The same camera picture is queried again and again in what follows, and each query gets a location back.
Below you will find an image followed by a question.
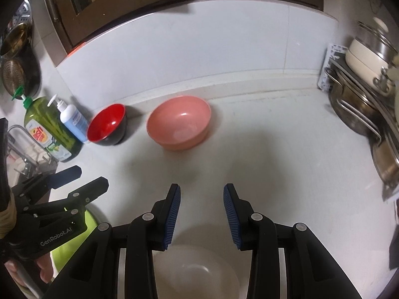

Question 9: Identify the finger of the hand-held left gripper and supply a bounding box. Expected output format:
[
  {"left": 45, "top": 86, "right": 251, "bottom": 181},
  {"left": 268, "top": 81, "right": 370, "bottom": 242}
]
[
  {"left": 9, "top": 166, "right": 82, "bottom": 200},
  {"left": 19, "top": 176, "right": 110, "bottom": 216}
]

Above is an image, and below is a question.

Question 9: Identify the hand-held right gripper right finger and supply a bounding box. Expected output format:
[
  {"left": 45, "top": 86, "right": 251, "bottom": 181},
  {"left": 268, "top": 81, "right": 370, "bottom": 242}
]
[{"left": 223, "top": 183, "right": 353, "bottom": 299}]

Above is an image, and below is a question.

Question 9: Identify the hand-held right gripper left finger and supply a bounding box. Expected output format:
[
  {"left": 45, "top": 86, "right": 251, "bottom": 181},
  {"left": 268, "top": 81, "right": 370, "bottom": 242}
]
[{"left": 47, "top": 184, "right": 182, "bottom": 299}]

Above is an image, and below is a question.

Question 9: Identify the green plate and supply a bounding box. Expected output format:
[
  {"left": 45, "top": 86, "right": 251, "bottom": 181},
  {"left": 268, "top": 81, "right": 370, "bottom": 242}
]
[{"left": 50, "top": 207, "right": 104, "bottom": 276}]

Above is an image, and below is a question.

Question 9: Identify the white bowl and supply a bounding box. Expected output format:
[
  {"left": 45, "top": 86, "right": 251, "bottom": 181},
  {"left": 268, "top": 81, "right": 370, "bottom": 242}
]
[{"left": 153, "top": 244, "right": 254, "bottom": 299}]

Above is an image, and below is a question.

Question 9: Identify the pink bowl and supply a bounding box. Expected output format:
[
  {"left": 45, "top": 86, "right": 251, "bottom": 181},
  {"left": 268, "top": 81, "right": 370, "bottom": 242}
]
[{"left": 146, "top": 96, "right": 212, "bottom": 152}]

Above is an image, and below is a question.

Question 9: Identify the person's left hand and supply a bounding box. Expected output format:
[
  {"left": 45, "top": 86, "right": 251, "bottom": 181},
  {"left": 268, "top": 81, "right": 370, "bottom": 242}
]
[{"left": 4, "top": 252, "right": 55, "bottom": 287}]

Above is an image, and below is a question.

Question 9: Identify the green dish soap bottle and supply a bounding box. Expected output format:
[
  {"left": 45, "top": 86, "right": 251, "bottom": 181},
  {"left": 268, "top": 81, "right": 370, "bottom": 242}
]
[{"left": 12, "top": 85, "right": 83, "bottom": 163}]

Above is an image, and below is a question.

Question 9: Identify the white and blue pump bottle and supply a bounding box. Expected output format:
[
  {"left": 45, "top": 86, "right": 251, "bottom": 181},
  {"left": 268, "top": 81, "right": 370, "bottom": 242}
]
[{"left": 47, "top": 94, "right": 90, "bottom": 144}]

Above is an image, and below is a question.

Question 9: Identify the steel faucet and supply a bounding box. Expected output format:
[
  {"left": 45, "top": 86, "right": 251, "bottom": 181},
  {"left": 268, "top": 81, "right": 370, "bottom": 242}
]
[{"left": 7, "top": 125, "right": 60, "bottom": 175}]

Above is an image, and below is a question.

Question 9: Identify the red and black bowl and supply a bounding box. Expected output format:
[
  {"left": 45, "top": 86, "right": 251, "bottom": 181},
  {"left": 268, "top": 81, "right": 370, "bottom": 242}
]
[{"left": 87, "top": 103, "right": 128, "bottom": 146}]

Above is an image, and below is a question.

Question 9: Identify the steel mesh strainer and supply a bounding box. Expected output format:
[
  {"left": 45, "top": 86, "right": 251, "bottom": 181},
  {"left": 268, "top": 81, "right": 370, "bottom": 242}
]
[{"left": 0, "top": 50, "right": 42, "bottom": 96}]

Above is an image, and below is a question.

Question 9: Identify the lidded stainless steel pot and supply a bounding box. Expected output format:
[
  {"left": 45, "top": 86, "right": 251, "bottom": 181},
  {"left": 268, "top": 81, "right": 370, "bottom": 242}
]
[{"left": 371, "top": 131, "right": 399, "bottom": 191}]

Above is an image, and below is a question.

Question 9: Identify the dark brown cabinet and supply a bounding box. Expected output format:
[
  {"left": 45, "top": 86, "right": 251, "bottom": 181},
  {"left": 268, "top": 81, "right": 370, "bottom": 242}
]
[{"left": 42, "top": 0, "right": 325, "bottom": 67}]

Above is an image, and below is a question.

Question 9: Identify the white corner shelf rack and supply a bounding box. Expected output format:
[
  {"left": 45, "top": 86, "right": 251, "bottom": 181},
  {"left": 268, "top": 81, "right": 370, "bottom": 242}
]
[{"left": 317, "top": 44, "right": 399, "bottom": 162}]

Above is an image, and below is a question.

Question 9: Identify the cream enamel pot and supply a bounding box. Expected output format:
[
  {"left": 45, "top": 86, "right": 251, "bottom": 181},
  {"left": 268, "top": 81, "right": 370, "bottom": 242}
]
[{"left": 344, "top": 37, "right": 398, "bottom": 98}]

